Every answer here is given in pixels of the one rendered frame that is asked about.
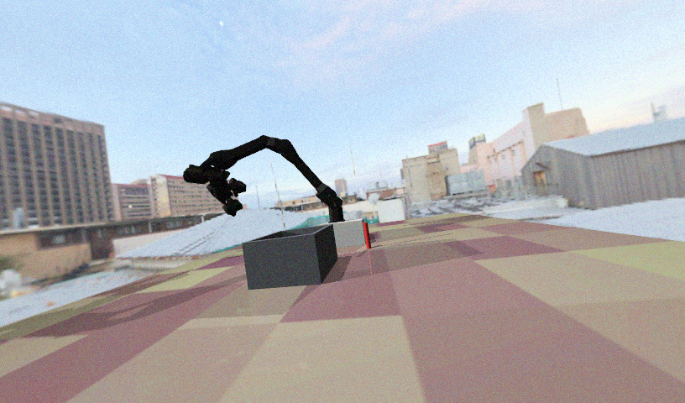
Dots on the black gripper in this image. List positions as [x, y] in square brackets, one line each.
[224, 195]

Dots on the red peg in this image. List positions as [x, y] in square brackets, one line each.
[366, 232]

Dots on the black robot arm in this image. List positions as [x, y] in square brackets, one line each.
[226, 158]

